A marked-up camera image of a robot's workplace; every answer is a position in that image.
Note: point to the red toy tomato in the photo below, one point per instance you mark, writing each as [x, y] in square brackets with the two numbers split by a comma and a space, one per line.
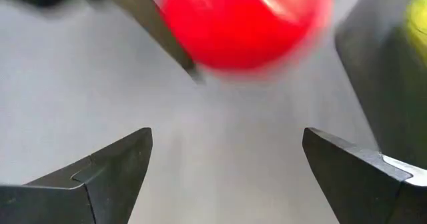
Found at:
[247, 27]

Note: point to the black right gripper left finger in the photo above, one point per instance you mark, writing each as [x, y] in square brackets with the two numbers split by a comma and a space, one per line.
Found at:
[66, 200]

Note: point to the green toy cucumber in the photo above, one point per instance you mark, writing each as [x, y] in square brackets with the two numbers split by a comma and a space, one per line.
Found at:
[418, 24]

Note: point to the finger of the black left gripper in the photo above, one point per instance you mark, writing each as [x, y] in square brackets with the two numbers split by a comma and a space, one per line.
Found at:
[150, 20]

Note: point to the dark grey plastic basket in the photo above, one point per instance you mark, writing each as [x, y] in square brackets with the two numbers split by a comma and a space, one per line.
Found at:
[383, 100]

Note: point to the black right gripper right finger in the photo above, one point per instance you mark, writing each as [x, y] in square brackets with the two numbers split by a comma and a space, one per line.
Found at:
[367, 190]

